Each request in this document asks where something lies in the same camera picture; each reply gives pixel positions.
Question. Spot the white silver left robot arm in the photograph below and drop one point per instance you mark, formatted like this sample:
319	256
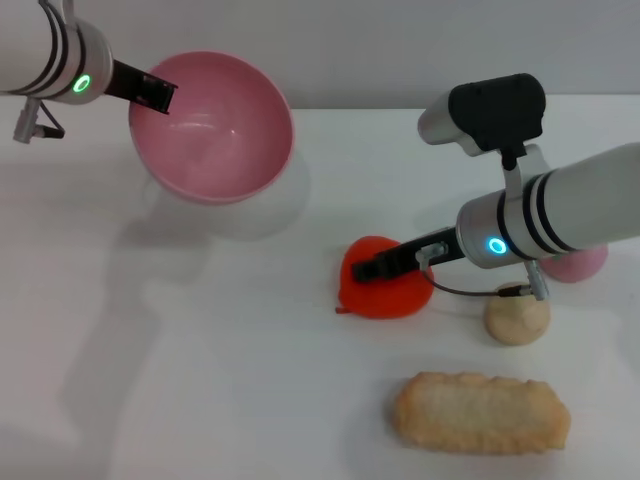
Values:
40	55

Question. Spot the beige round toy bun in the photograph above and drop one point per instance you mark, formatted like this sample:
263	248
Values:
517	320

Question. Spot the golden rectangular toy bread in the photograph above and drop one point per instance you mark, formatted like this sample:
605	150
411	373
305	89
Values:
480	412

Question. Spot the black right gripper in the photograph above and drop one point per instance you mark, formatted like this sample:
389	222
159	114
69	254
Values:
425	252

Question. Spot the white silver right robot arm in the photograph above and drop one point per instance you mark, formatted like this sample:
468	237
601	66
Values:
575	210

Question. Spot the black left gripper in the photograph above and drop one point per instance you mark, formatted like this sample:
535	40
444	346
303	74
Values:
127	82

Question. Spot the pink plastic bowl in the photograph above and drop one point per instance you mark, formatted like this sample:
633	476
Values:
215	160

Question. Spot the orange toy fruit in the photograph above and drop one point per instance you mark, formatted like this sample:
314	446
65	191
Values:
385	297

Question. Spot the pink toy peach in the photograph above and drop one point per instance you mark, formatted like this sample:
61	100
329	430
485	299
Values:
575	267

